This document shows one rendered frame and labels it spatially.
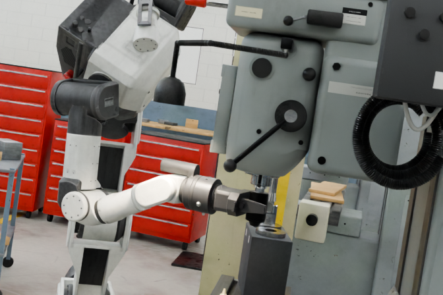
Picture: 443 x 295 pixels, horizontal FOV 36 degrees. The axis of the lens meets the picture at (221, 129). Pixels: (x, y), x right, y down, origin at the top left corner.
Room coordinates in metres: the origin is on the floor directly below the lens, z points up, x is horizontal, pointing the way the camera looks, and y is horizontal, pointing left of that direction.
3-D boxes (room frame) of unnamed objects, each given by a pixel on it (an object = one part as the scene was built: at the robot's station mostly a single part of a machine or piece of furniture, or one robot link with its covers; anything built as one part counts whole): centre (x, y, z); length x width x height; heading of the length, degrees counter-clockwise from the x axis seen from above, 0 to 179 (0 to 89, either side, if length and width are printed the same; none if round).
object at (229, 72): (1.61, 0.00, 1.45); 0.04 x 0.04 x 0.21; 83
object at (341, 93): (1.57, -0.30, 1.47); 0.24 x 0.19 x 0.26; 173
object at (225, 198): (1.63, -0.03, 1.23); 0.13 x 0.12 x 0.10; 158
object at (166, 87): (1.55, 0.13, 1.47); 0.07 x 0.07 x 0.06
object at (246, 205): (1.57, -0.10, 1.23); 0.06 x 0.02 x 0.03; 68
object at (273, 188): (2.08, -0.18, 1.22); 0.03 x 0.03 x 0.11
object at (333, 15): (1.45, -0.16, 1.66); 0.12 x 0.04 x 0.04; 83
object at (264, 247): (2.03, -0.19, 1.00); 0.22 x 0.12 x 0.20; 2
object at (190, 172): (1.68, 0.08, 1.24); 0.11 x 0.11 x 0.11; 68
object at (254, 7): (1.59, -0.15, 1.68); 0.34 x 0.24 x 0.10; 83
